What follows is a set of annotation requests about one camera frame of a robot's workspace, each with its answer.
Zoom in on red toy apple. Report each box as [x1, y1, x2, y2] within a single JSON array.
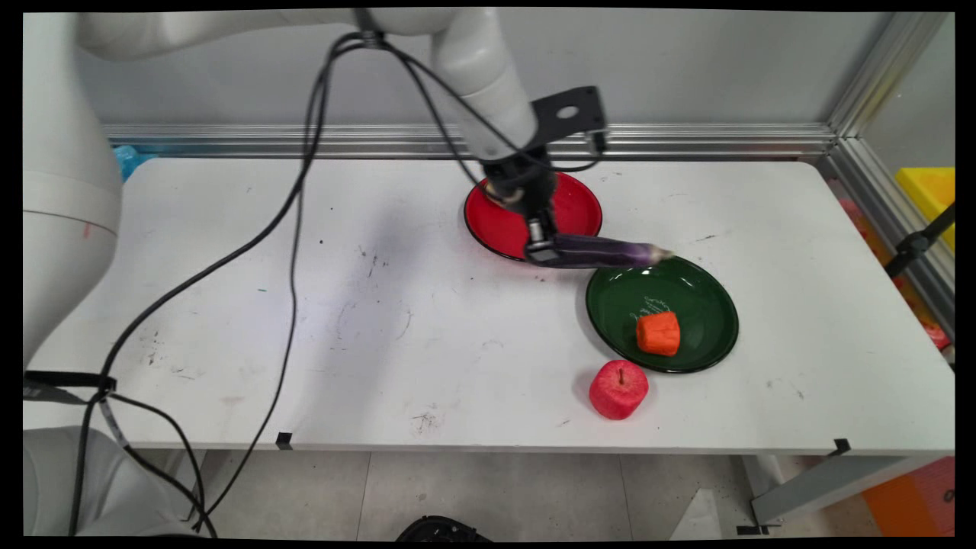
[[588, 360, 650, 422]]

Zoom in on purple toy eggplant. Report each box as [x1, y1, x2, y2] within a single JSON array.
[[544, 233, 675, 270]]

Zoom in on yellow plastic box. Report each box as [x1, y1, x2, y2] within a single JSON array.
[[894, 167, 955, 254]]

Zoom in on grey table leg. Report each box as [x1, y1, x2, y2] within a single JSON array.
[[750, 455, 937, 528]]

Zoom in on thick black cable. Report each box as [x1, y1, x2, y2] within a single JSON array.
[[67, 30, 382, 536]]

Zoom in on dark green round plate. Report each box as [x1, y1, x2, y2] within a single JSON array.
[[585, 255, 740, 375]]

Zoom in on horizontal aluminium frame rail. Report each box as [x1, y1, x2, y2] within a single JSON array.
[[103, 124, 841, 162]]

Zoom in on thin black cable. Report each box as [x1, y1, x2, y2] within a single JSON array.
[[187, 34, 603, 535]]

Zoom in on red round plate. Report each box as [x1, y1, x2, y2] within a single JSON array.
[[464, 172, 603, 262]]

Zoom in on angled aluminium frame rail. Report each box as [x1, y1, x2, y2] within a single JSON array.
[[820, 11, 955, 340]]

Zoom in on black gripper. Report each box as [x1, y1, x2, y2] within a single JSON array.
[[481, 148, 565, 265]]

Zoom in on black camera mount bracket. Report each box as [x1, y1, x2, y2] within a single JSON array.
[[531, 85, 609, 154]]

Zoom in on black clamp stand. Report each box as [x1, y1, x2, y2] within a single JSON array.
[[884, 202, 955, 280]]

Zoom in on black object on floor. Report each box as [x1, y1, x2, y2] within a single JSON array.
[[396, 515, 493, 544]]

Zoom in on orange toy carrot piece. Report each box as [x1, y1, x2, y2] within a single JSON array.
[[636, 310, 682, 358]]

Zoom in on orange box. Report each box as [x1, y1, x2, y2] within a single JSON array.
[[862, 457, 955, 538]]

